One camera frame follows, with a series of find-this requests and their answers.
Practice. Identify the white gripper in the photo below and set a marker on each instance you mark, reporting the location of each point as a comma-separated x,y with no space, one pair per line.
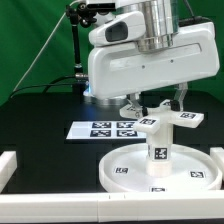
123,70

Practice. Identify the white cross-shaped table base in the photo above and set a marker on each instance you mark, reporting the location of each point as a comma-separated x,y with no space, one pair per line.
160,117

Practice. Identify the white round table top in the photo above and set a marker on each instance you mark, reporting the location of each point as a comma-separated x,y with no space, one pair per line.
128,169

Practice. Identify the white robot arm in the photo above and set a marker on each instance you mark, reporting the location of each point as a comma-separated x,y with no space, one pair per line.
145,48

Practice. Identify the white right fence block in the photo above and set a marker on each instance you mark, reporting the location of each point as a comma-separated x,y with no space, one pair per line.
217,154

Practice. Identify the white fence block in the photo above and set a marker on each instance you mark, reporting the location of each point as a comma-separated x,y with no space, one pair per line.
8,165
217,154

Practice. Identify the white marker sheet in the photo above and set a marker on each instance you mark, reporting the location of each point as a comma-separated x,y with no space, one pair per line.
106,130

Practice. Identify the white front fence bar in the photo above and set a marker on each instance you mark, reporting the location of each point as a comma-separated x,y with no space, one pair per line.
108,207

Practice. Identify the white left fence block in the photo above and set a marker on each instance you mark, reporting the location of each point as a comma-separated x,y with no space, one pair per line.
8,165

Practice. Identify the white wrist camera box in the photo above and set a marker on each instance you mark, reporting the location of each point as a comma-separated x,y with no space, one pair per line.
123,28

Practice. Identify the black camera stand pole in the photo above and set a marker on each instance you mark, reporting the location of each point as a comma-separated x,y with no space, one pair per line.
83,16

